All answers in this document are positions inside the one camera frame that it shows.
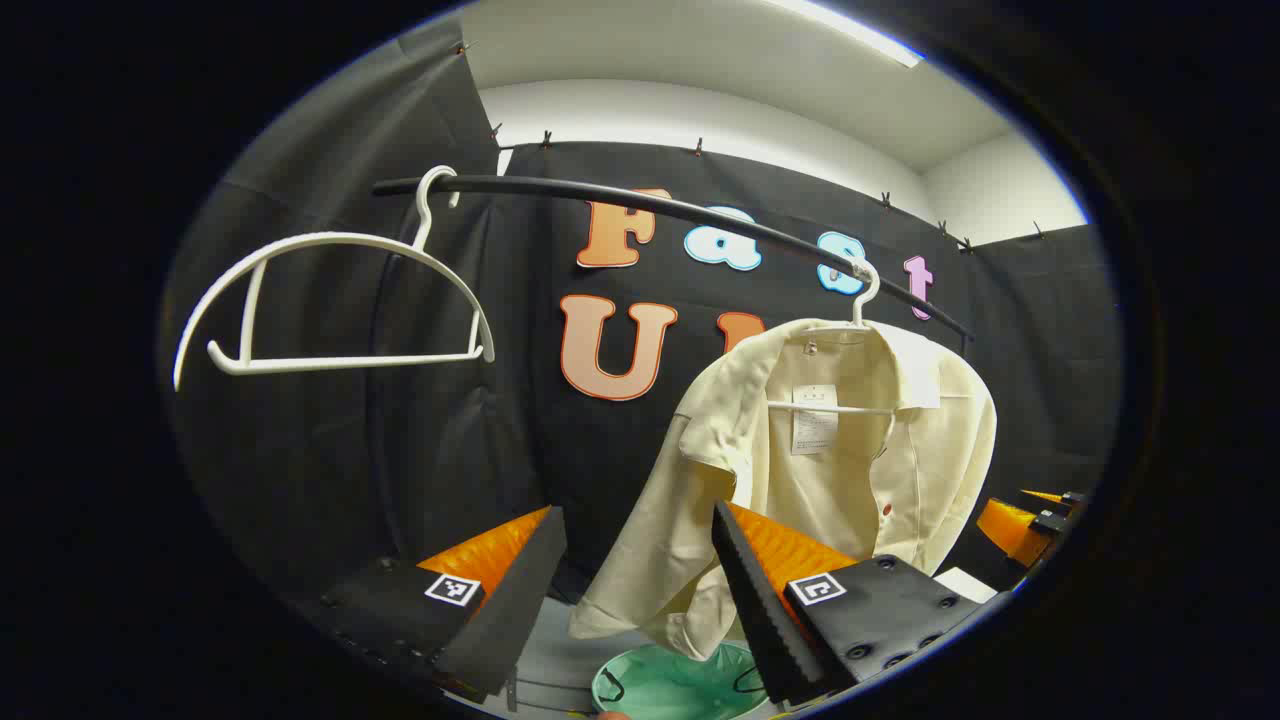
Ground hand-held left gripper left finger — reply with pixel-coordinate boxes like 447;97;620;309
318;505;568;706

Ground white hanger with shirt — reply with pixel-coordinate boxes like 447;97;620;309
765;257;901;418

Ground ceiling strip light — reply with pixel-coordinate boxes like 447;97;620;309
780;0;923;69

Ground black clothes rack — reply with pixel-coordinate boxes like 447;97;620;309
365;173;976;561

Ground cream button-up shirt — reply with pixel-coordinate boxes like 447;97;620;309
568;318;999;661

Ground empty white plastic hanger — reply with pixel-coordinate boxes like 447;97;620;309
172;165;497;393

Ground row of black backdrop clips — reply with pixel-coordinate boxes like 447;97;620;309
455;40;1046;251

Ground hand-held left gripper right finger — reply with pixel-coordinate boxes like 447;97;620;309
710;500;1004;711

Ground green laundry hamper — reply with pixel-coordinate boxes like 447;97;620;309
590;642;776;720

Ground black backdrop cloth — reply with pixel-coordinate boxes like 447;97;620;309
160;20;1121;641

